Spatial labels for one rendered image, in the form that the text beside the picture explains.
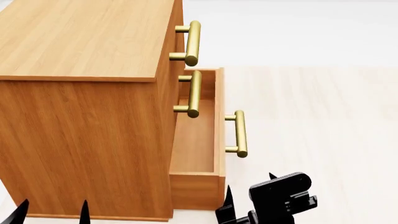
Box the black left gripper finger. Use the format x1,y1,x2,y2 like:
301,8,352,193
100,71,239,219
78,199,92,224
0,198,30,224

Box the open wooden drawer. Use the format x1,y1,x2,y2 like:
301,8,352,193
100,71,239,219
169,67,226,211

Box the brass bar drawer handle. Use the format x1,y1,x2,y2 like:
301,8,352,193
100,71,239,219
173,70,203,119
224,110,249,159
169,20,202,67

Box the wooden three-drawer cabinet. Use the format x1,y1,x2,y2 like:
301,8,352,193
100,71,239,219
0,0,187,223

